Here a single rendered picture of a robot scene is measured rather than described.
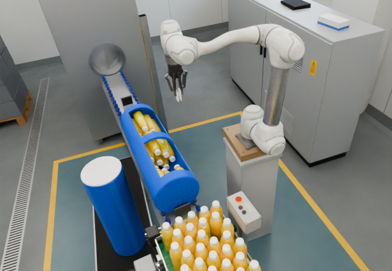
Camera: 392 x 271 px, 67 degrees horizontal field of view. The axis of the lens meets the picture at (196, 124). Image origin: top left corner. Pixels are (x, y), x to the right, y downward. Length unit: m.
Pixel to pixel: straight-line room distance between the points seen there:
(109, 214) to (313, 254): 1.70
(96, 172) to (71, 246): 1.19
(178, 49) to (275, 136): 0.83
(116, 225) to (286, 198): 1.67
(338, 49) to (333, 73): 0.22
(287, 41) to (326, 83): 1.36
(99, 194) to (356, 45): 2.31
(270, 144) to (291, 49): 0.59
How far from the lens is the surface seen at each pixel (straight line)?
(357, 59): 2.96
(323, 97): 2.94
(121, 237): 2.53
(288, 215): 3.08
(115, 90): 3.25
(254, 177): 2.23
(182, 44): 1.33
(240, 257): 1.55
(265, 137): 1.84
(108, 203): 2.21
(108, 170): 2.15
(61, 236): 3.32
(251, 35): 1.67
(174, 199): 1.81
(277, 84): 1.69
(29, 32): 6.65
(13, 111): 5.02
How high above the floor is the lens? 2.47
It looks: 37 degrees down
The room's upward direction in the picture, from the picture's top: 6 degrees counter-clockwise
